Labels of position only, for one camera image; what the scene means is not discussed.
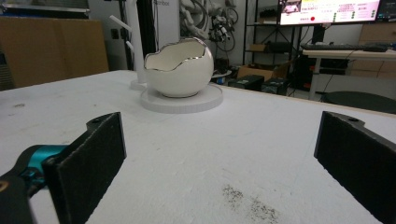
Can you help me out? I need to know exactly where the white desk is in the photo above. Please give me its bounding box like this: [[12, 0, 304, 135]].
[[302, 48, 396, 101]]

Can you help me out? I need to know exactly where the open cardboard box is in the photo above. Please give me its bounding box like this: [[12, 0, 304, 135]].
[[236, 61, 293, 82]]

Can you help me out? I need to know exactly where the white eggshell-shaped ceramic bowl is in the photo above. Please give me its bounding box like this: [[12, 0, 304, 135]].
[[143, 36, 215, 99]]

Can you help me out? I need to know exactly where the dark round stool seat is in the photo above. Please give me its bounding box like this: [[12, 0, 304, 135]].
[[320, 91, 396, 115]]

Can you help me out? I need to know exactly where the white round base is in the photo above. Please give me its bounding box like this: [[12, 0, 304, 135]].
[[139, 83, 224, 115]]

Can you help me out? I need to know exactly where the black metal shelf rack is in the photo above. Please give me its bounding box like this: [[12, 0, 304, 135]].
[[242, 0, 304, 68]]

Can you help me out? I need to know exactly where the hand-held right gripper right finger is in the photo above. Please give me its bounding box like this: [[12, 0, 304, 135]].
[[313, 110, 396, 224]]

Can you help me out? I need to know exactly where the monitor screen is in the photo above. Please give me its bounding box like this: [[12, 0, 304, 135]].
[[278, 0, 382, 26]]

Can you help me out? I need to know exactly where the black vertical post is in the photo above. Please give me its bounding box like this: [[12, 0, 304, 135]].
[[135, 0, 157, 59]]

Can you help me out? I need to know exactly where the white robot with cables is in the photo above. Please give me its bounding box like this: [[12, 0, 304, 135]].
[[178, 0, 239, 52]]

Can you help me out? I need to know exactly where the white branched stand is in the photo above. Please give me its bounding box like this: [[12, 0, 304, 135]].
[[108, 0, 148, 91]]

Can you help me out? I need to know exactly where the black box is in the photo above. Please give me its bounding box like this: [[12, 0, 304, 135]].
[[261, 77, 290, 96], [227, 74, 265, 92]]

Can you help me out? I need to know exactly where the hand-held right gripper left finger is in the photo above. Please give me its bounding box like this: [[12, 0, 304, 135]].
[[0, 111, 127, 224]]

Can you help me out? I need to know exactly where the black keyboard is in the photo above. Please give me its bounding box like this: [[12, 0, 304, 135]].
[[300, 43, 389, 53]]

